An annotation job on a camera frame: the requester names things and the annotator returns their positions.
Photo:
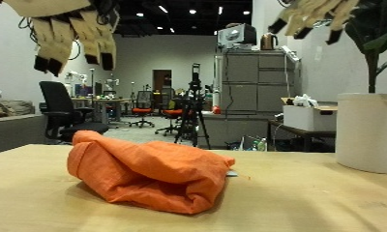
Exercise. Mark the brown door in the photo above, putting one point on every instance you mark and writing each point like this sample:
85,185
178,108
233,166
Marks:
162,80

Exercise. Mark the white power strip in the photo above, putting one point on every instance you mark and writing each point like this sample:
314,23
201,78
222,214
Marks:
290,53

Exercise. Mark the orange seat office chair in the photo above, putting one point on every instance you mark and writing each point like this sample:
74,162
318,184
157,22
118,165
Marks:
173,112
143,109

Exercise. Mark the ceiling light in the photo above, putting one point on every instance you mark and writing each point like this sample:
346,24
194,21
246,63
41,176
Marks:
139,14
162,8
246,12
173,30
159,28
219,9
193,11

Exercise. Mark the black office chair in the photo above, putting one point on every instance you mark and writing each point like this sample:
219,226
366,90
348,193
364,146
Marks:
58,106

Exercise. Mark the grey drawer cabinet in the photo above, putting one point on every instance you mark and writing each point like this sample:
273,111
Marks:
245,83

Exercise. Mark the brown sofa cushion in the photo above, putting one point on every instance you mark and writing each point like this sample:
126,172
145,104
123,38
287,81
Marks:
11,108

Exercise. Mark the white storage box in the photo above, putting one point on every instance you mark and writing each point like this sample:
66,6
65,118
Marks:
303,117

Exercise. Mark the background work desk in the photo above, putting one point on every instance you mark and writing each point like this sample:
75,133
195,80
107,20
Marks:
103,103

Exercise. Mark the copper kettle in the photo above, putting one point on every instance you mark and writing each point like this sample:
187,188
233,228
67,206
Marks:
269,42

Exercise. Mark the grey sofa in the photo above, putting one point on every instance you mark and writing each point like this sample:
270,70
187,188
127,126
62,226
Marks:
13,132

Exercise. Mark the white cylindrical plant pot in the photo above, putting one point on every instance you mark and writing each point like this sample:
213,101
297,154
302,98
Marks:
367,132

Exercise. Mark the small red ball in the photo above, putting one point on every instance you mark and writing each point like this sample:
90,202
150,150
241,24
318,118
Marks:
217,110

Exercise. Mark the white crumpled bag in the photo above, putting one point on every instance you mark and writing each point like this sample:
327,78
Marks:
304,100

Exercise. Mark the clear plastic bottle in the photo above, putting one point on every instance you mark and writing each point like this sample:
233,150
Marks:
262,144

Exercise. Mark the orange button shirt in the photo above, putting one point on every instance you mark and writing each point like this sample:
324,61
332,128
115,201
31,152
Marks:
159,174

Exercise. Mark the black camera tripod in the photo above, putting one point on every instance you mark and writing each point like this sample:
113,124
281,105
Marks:
195,106

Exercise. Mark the grey box appliance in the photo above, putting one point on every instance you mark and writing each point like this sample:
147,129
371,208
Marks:
237,34

